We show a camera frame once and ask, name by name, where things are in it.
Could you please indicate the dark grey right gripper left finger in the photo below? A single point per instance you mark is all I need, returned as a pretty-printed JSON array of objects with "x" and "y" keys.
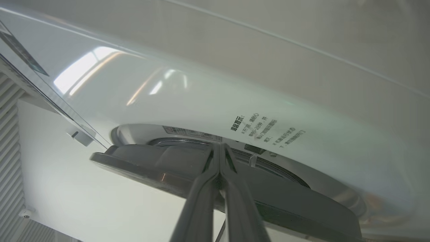
[{"x": 200, "y": 205}]

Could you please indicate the white dome security camera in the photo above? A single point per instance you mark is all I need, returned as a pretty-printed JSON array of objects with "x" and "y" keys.
[{"x": 26, "y": 213}]

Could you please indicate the white front-load washing machine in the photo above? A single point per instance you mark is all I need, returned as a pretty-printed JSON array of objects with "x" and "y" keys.
[{"x": 208, "y": 90}]

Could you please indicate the dark grey round washer door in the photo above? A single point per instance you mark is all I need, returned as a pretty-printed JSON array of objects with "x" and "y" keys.
[{"x": 151, "y": 161}]

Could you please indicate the grey warning label sticker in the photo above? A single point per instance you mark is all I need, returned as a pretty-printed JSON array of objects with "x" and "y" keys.
[{"x": 191, "y": 133}]

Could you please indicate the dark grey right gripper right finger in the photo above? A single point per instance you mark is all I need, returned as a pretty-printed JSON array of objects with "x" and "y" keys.
[{"x": 240, "y": 208}]

